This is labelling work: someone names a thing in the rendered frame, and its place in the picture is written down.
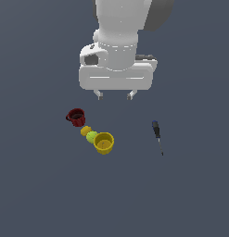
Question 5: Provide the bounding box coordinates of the yellow cup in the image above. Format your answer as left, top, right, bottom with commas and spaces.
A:
93, 131, 115, 156

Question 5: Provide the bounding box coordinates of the black blue-capped screwdriver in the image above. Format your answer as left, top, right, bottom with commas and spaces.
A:
151, 119, 165, 156

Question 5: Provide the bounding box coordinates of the lime green ball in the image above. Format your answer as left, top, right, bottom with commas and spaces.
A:
85, 131, 98, 144

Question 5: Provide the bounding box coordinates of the small orange-yellow ball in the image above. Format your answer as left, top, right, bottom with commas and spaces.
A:
80, 125, 93, 137

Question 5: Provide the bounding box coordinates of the dark red mug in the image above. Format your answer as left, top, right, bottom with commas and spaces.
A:
65, 107, 87, 128

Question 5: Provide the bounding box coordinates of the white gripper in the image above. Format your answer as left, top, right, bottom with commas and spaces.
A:
78, 44, 159, 101

